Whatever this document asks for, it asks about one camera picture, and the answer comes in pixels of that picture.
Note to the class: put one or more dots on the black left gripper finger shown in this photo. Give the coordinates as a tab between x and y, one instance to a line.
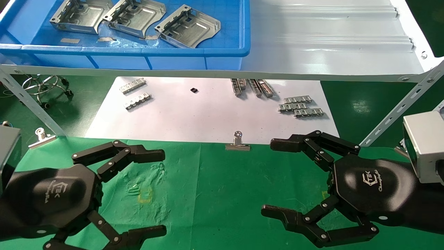
138	154
138	236

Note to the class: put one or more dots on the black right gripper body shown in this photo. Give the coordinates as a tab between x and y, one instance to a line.
374	187

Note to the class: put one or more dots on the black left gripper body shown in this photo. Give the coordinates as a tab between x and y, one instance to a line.
59	198

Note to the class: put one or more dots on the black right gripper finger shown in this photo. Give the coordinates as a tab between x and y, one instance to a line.
295	218
295	144

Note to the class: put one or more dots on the stamped sheet metal part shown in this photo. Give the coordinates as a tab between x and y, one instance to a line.
81	17
138	17
190	29

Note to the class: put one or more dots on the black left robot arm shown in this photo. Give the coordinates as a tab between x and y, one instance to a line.
7	211

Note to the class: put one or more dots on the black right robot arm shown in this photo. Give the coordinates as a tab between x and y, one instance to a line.
430	208

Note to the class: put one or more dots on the notched metal strip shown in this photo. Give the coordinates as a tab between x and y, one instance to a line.
309	113
132	86
292	107
297	100
138	101

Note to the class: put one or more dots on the silver binder clip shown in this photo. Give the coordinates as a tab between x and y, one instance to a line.
238	146
41	139

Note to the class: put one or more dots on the white paper sheet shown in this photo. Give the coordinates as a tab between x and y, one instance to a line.
194	118

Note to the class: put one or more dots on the green table cloth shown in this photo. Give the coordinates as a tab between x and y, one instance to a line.
225	194

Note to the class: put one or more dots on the perforated metal brace bar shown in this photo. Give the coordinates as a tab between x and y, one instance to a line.
399	109
31	104

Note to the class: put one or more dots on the white metal shelf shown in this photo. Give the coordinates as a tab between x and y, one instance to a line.
329	52

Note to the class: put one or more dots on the chrome stool base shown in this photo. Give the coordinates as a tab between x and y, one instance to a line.
43	85

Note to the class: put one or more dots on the grey tape piece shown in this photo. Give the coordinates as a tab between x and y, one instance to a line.
105	39
70	41
152	37

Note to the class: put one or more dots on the blue plastic bin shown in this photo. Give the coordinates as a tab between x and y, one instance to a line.
222	34

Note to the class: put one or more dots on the short metal rail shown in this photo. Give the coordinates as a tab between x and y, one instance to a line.
236	88
256	88
243	83
267	88

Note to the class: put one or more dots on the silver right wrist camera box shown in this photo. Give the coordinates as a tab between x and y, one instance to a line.
425	146

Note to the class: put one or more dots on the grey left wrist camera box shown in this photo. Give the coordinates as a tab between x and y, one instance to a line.
8	149

